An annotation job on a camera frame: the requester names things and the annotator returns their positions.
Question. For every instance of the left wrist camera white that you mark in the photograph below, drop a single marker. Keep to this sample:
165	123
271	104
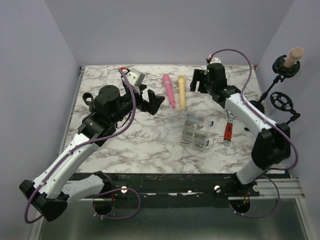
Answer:
135	78

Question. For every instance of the beige pink toy microphone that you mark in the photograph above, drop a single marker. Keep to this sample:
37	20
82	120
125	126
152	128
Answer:
294	55

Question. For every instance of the orange handled adjustable wrench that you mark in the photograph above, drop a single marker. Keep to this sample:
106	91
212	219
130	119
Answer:
228	129

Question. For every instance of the yellow toy microphone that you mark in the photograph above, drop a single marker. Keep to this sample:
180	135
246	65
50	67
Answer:
182	94

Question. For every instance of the clear plastic screw box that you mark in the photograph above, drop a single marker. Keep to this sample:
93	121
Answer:
195	131

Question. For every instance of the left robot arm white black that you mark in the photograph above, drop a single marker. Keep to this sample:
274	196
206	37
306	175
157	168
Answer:
51	192

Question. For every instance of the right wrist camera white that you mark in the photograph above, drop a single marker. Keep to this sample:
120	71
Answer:
213	60

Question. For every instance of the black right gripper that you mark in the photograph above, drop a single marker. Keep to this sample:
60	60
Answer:
199	75

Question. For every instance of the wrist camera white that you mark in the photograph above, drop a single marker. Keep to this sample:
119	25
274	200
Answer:
213	60
135	78

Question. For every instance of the black round-base microphone stand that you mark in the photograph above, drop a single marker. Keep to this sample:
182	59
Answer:
89	100

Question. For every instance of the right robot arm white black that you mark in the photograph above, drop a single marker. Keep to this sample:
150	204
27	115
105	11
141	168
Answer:
271	145

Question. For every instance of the black stand with shock mount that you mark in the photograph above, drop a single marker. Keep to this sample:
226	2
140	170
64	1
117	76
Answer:
282	73

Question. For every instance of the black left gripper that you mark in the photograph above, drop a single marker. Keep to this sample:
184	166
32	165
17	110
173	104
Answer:
154	101

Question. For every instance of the black tripod stand shock mount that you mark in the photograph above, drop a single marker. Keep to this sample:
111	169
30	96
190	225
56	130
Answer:
284	103

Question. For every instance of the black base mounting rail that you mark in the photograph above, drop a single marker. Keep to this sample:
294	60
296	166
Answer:
165	190

